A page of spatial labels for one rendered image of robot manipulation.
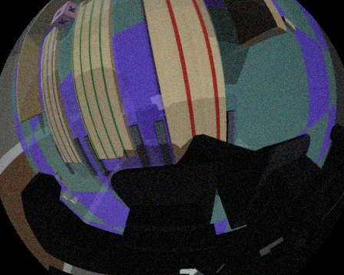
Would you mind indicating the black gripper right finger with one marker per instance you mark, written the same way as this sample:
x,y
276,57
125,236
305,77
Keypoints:
x,y
242,173

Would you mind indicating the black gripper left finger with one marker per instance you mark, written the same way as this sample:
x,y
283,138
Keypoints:
x,y
192,179

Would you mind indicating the tan strip with red stripes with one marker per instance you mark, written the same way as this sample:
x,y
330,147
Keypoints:
x,y
189,70

